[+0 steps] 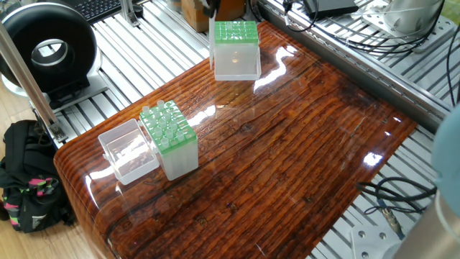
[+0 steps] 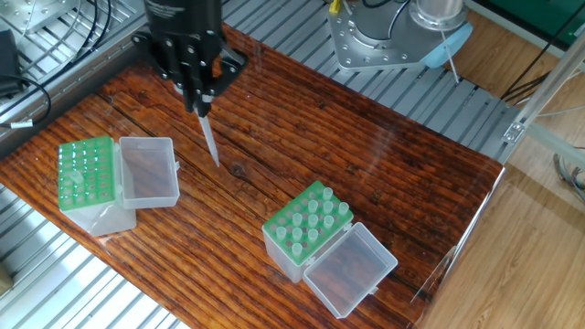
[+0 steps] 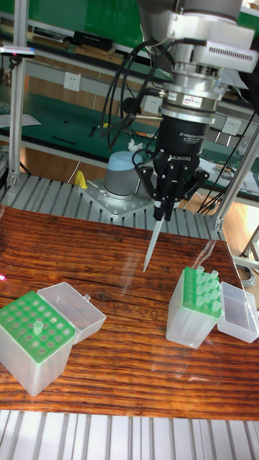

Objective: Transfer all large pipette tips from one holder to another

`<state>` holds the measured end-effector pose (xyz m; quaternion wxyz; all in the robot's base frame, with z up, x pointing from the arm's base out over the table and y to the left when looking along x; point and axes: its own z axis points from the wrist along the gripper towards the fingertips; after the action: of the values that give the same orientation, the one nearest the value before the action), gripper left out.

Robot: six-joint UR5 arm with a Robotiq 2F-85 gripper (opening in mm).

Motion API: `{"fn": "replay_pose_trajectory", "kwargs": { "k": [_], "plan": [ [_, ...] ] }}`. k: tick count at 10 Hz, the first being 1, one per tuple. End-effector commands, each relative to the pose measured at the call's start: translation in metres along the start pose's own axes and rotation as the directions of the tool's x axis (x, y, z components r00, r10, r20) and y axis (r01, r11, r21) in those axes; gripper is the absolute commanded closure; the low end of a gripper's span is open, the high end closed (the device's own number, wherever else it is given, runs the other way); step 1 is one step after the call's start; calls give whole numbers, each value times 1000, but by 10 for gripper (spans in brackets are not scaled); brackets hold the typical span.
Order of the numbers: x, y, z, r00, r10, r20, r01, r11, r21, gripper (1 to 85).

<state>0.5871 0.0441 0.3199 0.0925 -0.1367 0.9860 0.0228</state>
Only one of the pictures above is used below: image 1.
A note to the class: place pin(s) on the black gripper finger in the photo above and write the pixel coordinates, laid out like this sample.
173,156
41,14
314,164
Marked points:
214,7
207,7

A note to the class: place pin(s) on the clear tip box with tips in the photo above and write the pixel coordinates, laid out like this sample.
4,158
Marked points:
236,63

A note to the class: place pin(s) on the clear tip box green rack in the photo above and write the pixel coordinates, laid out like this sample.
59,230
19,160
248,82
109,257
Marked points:
180,164

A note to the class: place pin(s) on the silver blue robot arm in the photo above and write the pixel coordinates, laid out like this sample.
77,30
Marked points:
445,187

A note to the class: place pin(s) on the brown cardboard box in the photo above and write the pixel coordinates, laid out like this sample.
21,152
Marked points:
230,8

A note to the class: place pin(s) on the black keyboard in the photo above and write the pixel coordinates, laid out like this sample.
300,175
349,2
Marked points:
97,8

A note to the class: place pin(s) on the black round device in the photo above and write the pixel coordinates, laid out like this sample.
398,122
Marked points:
72,43

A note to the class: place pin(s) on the glossy brown wooden board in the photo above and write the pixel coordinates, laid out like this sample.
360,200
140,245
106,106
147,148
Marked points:
287,165

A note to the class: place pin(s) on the white plastic device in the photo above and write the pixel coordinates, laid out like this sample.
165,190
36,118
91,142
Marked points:
410,16

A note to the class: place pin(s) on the black backpack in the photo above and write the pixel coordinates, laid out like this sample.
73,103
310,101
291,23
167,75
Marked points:
29,165

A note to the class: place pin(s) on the aluminium bracket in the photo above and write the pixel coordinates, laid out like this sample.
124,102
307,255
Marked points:
131,13

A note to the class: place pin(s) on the aluminium frame post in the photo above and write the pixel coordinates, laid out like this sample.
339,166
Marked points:
29,83

